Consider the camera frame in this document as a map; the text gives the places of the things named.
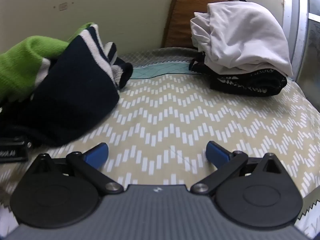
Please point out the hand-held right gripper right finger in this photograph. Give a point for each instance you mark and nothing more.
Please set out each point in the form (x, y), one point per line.
(217, 153)

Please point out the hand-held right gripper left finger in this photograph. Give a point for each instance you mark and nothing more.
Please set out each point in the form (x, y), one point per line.
(96, 155)

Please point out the small wall plate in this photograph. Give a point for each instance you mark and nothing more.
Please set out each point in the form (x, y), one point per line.
(63, 6)

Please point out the white window frame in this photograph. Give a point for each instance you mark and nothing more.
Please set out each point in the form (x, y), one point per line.
(300, 30)

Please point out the brown cushion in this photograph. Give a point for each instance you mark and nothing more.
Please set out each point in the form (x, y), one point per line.
(185, 15)

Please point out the zigzag patterned bed sheet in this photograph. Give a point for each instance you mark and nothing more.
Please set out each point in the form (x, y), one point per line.
(175, 120)

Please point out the black patterned folded garment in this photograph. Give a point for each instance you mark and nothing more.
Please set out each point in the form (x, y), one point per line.
(250, 85)

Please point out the white folded garment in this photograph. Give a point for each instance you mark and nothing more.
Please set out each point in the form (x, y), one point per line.
(245, 35)

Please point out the green towel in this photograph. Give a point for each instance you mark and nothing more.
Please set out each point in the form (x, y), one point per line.
(75, 100)

